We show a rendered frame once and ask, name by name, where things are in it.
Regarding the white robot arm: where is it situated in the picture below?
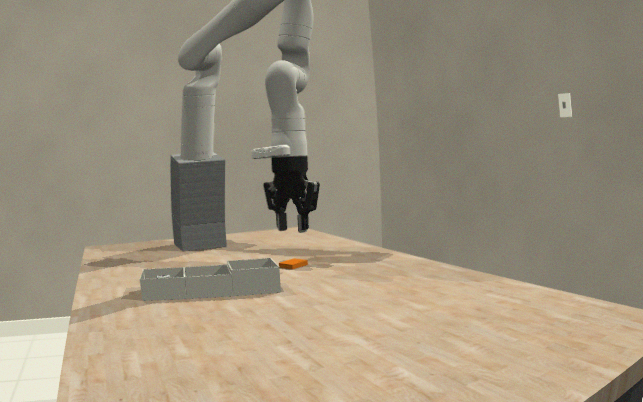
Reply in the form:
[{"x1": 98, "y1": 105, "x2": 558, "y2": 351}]
[{"x1": 178, "y1": 0, "x2": 313, "y2": 160}]

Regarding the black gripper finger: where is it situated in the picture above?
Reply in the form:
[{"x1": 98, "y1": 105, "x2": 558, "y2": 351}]
[
  {"x1": 263, "y1": 181, "x2": 290, "y2": 231},
  {"x1": 287, "y1": 178, "x2": 320, "y2": 233}
]

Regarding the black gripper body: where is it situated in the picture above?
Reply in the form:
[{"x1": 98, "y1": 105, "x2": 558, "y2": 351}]
[{"x1": 271, "y1": 156, "x2": 308, "y2": 199}]

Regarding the grey three-compartment bin rack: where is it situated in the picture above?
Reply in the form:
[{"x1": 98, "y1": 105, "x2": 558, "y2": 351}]
[{"x1": 139, "y1": 258, "x2": 281, "y2": 301}]

